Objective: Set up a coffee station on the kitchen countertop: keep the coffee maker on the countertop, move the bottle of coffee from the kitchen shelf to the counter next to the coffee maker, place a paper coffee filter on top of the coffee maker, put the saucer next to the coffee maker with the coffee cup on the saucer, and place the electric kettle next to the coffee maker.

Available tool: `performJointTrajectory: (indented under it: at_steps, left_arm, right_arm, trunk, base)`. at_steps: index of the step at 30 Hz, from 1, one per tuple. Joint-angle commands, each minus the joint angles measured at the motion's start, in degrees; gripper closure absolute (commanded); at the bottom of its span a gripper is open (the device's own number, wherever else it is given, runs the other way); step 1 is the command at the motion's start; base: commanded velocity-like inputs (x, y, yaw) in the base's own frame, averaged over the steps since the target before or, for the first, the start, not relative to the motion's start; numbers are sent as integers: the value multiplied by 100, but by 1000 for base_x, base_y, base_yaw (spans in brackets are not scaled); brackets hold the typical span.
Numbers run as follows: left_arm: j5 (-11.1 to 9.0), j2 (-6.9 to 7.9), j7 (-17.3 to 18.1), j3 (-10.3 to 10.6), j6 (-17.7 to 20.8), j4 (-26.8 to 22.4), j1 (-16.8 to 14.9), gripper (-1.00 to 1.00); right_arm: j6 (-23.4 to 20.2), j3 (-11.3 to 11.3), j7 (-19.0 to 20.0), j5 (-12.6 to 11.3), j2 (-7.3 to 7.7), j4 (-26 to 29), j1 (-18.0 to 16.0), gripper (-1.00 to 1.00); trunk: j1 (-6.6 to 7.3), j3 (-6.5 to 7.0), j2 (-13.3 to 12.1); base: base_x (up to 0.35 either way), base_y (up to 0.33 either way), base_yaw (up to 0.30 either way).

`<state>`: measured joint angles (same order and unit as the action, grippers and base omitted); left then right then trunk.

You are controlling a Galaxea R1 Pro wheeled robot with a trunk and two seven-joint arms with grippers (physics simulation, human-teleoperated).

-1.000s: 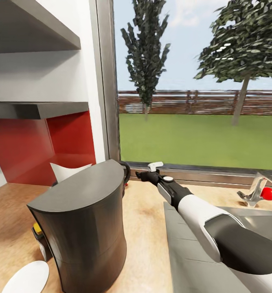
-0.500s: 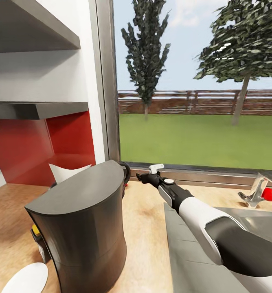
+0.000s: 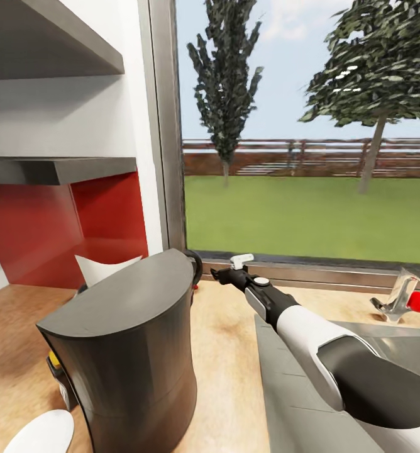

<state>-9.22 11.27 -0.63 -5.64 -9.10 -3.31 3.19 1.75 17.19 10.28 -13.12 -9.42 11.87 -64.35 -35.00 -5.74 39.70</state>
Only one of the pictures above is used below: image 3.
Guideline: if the electric kettle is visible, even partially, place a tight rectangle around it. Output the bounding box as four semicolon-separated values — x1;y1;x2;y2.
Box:
180;250;203;295

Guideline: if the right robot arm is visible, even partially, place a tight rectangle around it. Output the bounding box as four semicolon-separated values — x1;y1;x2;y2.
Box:
210;254;420;453

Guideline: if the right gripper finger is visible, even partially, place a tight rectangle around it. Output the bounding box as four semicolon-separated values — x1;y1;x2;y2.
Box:
210;269;220;281

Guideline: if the paper coffee filter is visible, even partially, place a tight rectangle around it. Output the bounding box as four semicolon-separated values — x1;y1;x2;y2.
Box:
75;255;141;286

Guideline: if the bottle of coffee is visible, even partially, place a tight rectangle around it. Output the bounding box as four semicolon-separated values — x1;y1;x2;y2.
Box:
46;351;78;411

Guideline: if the saucer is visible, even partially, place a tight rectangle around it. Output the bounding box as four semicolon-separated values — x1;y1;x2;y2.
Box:
3;410;74;453

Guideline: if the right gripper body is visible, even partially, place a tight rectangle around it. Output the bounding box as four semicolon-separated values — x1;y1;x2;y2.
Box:
219;265;248;287

